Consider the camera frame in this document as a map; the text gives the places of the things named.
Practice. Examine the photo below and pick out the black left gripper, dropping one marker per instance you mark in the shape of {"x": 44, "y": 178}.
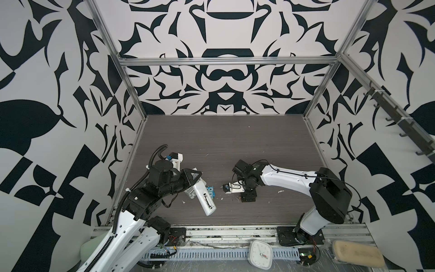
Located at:
{"x": 187, "y": 179}

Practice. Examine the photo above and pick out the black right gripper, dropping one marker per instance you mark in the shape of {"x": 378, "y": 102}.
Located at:
{"x": 247, "y": 197}

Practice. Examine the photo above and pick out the white remote control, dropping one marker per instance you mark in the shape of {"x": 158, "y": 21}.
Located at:
{"x": 199, "y": 190}

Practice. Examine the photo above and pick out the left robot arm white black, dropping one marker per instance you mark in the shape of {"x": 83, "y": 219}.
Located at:
{"x": 135, "y": 230}

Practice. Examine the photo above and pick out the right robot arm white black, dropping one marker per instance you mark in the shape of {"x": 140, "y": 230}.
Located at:
{"x": 330, "y": 195}

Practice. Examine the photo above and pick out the blue owl toy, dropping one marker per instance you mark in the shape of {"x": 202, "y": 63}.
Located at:
{"x": 211, "y": 192}

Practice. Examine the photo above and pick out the white square clock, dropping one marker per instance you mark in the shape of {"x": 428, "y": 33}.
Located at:
{"x": 260, "y": 255}

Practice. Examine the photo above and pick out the small green circuit board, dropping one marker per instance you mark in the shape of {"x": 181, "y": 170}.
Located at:
{"x": 307, "y": 256}

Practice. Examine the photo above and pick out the green foam pad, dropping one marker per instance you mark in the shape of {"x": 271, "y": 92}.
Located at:
{"x": 87, "y": 249}

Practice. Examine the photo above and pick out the beige foam pad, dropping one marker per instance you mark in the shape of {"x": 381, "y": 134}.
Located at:
{"x": 358, "y": 254}

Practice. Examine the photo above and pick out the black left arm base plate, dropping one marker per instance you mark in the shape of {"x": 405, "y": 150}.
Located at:
{"x": 175, "y": 237}

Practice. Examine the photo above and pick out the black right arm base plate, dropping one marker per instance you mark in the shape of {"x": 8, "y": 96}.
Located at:
{"x": 292, "y": 237}

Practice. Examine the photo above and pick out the white slotted cable duct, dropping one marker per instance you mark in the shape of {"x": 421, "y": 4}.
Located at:
{"x": 288, "y": 254}

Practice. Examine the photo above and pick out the aluminium frame top bar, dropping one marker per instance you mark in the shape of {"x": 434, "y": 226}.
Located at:
{"x": 225, "y": 61}

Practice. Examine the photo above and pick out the aluminium frame corner post left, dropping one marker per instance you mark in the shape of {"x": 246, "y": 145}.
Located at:
{"x": 102, "y": 28}

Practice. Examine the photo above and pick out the aluminium frame corner post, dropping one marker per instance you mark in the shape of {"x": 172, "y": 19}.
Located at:
{"x": 102, "y": 28}
{"x": 349, "y": 38}

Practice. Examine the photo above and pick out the aluminium frame corner post right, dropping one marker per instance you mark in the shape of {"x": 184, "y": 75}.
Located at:
{"x": 349, "y": 38}

